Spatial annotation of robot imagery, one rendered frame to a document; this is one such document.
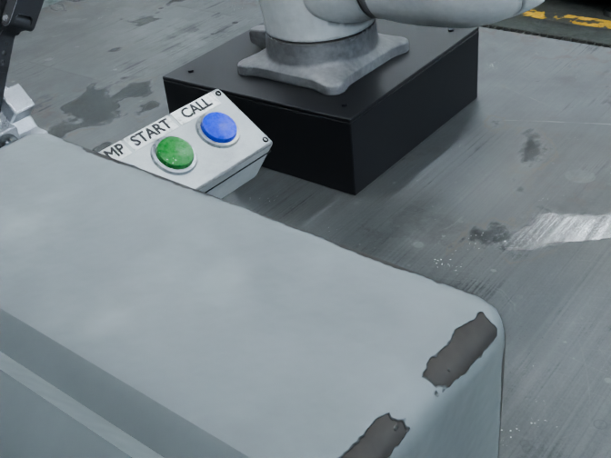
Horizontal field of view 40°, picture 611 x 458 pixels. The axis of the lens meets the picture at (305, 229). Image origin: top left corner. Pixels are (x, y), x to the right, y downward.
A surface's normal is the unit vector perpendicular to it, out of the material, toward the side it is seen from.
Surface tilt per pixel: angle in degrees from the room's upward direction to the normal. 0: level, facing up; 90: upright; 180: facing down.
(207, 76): 2
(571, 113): 0
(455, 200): 0
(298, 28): 97
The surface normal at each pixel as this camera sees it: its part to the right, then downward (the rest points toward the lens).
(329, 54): 0.08, 0.46
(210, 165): 0.35, -0.54
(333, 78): -0.06, -0.71
